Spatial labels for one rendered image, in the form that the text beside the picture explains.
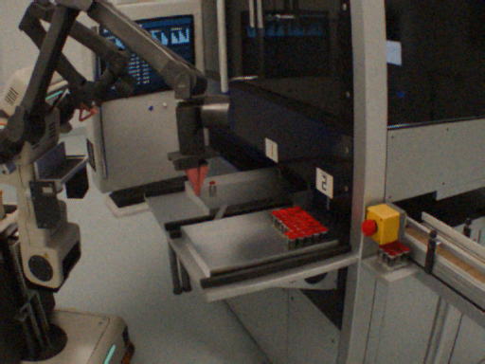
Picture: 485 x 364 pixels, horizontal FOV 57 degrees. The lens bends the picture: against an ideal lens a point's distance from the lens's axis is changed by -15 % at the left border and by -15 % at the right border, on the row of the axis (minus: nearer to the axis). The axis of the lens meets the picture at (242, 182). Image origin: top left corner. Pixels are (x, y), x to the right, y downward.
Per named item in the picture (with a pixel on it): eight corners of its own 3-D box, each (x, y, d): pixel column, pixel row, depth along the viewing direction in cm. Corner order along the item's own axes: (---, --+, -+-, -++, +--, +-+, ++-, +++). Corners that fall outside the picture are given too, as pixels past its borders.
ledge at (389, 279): (401, 252, 129) (402, 246, 129) (429, 272, 118) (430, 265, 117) (360, 265, 125) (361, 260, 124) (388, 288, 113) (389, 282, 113)
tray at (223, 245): (294, 215, 152) (294, 205, 151) (337, 251, 129) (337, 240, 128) (181, 238, 141) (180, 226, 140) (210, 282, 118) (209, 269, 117)
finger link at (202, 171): (212, 198, 113) (207, 156, 110) (180, 205, 110) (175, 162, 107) (203, 189, 119) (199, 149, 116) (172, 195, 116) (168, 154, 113)
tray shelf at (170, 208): (271, 175, 190) (271, 171, 190) (380, 255, 129) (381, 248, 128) (143, 198, 174) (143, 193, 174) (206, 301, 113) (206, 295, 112)
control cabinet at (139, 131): (194, 159, 233) (186, -9, 206) (212, 171, 217) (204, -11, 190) (90, 182, 211) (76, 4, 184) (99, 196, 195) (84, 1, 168)
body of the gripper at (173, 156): (220, 159, 111) (217, 126, 109) (174, 168, 108) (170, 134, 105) (210, 153, 117) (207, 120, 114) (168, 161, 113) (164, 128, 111)
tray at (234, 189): (278, 174, 185) (277, 166, 184) (313, 199, 163) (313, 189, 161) (185, 191, 174) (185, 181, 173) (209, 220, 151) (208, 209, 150)
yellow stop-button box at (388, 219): (386, 227, 122) (389, 201, 120) (403, 238, 116) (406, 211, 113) (363, 234, 120) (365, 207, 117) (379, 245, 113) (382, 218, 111)
